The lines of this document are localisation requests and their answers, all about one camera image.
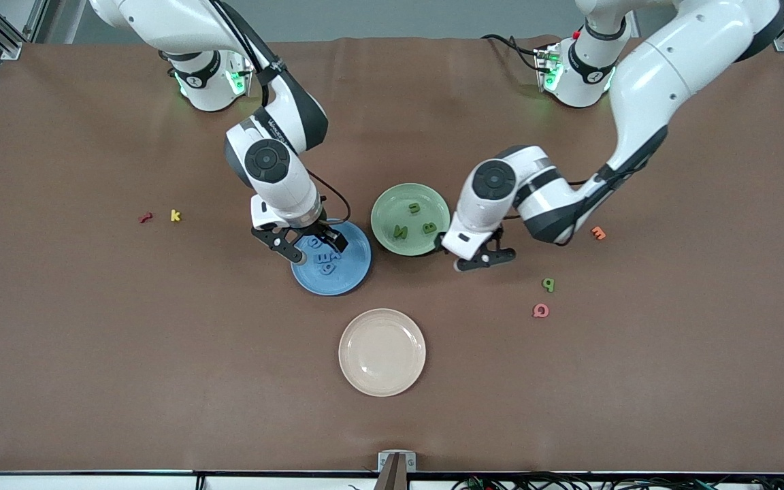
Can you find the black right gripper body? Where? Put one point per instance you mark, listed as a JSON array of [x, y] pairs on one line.
[[316, 233]]

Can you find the blue foam letter c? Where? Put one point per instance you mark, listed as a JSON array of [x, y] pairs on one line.
[[310, 243]]

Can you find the green foam letter B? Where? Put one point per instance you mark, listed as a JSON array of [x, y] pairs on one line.
[[429, 228]]

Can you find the blue foam letter m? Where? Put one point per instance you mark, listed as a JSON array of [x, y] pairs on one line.
[[323, 257]]

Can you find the blue foam letter g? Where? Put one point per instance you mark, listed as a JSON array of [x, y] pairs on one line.
[[328, 269]]

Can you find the green foam letter N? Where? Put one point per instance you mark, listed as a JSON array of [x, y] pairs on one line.
[[400, 231]]

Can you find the green foam letter q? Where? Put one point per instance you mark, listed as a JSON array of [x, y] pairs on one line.
[[549, 284]]

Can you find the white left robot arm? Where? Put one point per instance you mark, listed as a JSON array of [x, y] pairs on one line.
[[671, 68]]

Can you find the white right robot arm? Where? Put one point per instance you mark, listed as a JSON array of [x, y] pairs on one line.
[[167, 24]]

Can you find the blue plate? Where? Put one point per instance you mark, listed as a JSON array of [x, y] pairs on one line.
[[344, 279]]

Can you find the green plate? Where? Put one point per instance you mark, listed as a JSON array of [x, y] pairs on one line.
[[392, 207]]

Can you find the pink foam letter Q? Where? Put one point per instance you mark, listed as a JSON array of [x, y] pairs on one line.
[[535, 311]]

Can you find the beige plate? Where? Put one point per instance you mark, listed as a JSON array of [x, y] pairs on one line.
[[382, 352]]

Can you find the orange foam letter m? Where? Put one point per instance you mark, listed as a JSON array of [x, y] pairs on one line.
[[598, 233]]

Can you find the brown table cover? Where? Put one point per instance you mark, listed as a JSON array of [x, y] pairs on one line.
[[92, 395]]

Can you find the grey metal bracket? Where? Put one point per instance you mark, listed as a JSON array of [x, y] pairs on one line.
[[384, 463]]

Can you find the brown camera post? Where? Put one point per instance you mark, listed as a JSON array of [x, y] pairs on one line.
[[392, 480]]

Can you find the white table edge rail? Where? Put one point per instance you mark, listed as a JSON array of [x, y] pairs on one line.
[[92, 483]]

